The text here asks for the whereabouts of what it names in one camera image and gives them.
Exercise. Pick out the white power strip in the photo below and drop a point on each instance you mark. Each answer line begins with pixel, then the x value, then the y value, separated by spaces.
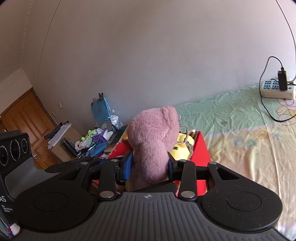
pixel 270 89

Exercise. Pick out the pink teddy bear plush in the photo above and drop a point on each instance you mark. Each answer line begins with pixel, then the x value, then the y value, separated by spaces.
pixel 152 134

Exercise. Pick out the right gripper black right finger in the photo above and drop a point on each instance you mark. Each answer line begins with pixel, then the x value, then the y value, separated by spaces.
pixel 184 172

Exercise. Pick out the green frog toy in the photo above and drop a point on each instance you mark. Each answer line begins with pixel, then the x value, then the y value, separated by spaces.
pixel 89 136

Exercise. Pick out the red cardboard box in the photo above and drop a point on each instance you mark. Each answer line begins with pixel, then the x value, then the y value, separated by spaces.
pixel 200 156

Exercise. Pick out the yellow tiger plush toy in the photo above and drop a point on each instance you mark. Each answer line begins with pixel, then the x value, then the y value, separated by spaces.
pixel 181 151

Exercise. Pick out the wooden door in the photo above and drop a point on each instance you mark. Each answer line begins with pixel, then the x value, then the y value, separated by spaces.
pixel 28 115

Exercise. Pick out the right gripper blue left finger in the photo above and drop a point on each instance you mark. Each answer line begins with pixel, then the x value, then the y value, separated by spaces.
pixel 114 171

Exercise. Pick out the blue pencil case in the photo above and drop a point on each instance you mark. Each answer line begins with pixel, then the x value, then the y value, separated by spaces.
pixel 97 149

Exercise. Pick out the blue plastic bag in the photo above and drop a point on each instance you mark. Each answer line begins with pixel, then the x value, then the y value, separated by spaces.
pixel 105 117

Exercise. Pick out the cartoon print bed sheet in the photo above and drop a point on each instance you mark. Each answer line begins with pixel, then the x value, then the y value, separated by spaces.
pixel 252 136

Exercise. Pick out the black charger adapter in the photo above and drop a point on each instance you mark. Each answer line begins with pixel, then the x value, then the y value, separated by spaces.
pixel 282 79

